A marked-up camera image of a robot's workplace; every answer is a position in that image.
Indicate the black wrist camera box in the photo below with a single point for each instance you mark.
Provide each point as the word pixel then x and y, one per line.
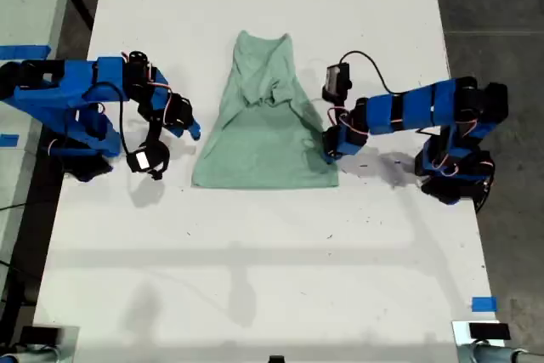
pixel 337 80
pixel 142 161

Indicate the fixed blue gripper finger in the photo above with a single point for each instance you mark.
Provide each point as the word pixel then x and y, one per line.
pixel 330 158
pixel 194 129

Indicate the small black box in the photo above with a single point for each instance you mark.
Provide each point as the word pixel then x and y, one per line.
pixel 39 334
pixel 489 331

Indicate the long blue tape strip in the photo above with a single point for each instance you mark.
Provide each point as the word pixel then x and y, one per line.
pixel 25 52

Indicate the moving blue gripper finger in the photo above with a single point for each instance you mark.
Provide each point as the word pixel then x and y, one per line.
pixel 174 131

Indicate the blue and black arm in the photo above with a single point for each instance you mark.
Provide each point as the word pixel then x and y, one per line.
pixel 51 95
pixel 408 108

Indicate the blue tape square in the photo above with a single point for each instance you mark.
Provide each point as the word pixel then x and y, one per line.
pixel 484 304

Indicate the pale green T-shirt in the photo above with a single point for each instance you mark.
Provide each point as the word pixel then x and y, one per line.
pixel 263 154

